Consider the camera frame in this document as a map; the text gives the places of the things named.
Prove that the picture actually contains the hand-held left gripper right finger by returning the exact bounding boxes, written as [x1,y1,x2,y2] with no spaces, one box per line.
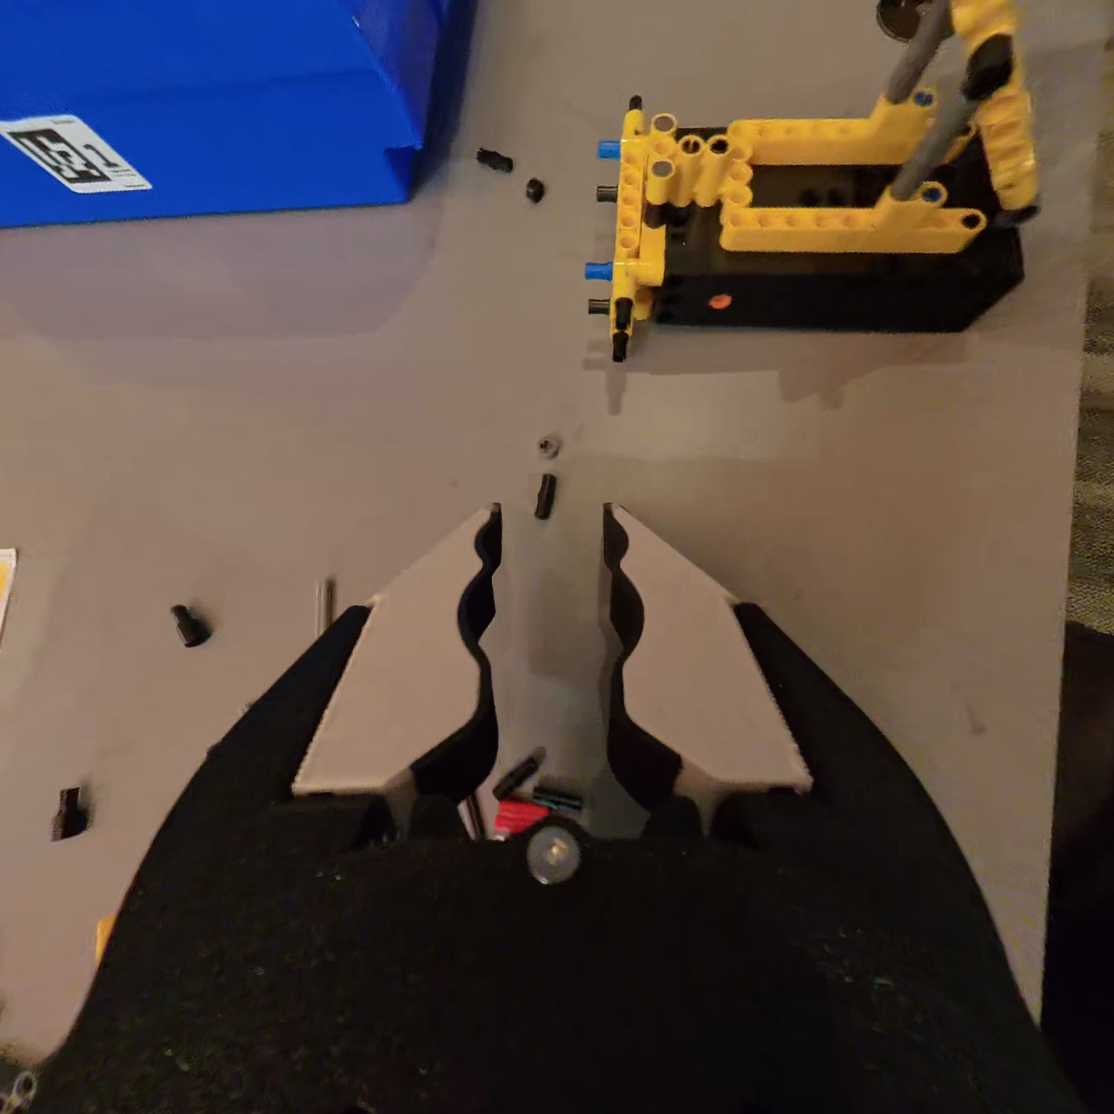
[601,502,814,798]

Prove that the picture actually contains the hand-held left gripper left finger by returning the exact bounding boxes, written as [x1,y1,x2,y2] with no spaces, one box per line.
[292,502,506,799]

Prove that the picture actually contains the yellow black toy brick assembly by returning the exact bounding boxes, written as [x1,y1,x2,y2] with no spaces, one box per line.
[585,0,1042,365]

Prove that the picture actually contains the scattered black toy pins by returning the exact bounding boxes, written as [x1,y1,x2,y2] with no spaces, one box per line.
[50,146,562,843]

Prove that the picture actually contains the blue plastic bin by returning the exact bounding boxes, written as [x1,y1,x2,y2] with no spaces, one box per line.
[0,0,480,230]

